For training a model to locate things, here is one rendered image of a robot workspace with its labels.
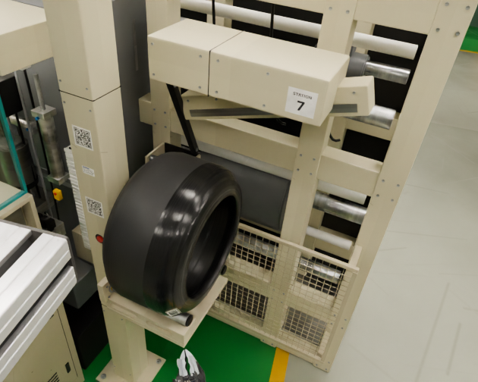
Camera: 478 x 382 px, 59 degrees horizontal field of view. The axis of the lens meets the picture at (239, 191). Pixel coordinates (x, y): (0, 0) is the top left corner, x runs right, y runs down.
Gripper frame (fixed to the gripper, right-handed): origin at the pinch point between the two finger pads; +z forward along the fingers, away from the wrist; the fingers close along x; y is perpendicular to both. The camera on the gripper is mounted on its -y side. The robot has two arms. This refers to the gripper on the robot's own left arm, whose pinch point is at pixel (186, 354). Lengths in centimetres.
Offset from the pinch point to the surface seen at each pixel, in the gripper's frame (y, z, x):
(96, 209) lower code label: 23, 53, 17
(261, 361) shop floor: -115, 31, -13
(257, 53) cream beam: 58, 57, -53
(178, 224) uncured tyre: 34.6, 23.2, -13.4
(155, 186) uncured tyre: 39, 37, -10
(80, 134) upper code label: 52, 58, 8
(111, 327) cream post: -46, 45, 45
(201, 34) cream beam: 61, 75, -39
